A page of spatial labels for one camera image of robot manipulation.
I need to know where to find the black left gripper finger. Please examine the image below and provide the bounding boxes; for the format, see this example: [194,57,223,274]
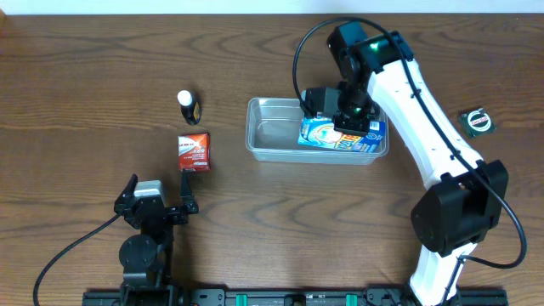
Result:
[180,169,195,207]
[122,174,138,196]

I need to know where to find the blue Kool Fever box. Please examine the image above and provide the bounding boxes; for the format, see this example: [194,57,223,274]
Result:
[297,118,386,153]

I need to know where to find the dark green round-label packet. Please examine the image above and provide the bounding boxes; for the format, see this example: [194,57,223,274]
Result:
[457,108,496,139]

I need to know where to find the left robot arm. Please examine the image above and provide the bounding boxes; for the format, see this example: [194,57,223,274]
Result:
[114,170,199,289]

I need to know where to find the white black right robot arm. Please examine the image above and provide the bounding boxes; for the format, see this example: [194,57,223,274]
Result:
[297,17,508,305]

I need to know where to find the clear plastic container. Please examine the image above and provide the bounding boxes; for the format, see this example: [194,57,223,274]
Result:
[246,98,389,166]

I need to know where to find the red medicine box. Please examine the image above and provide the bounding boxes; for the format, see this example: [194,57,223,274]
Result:
[178,133,211,172]

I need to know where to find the dark bottle white cap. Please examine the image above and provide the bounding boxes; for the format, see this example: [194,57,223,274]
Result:
[177,90,201,125]

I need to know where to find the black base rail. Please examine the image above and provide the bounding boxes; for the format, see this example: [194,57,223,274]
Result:
[82,287,509,306]

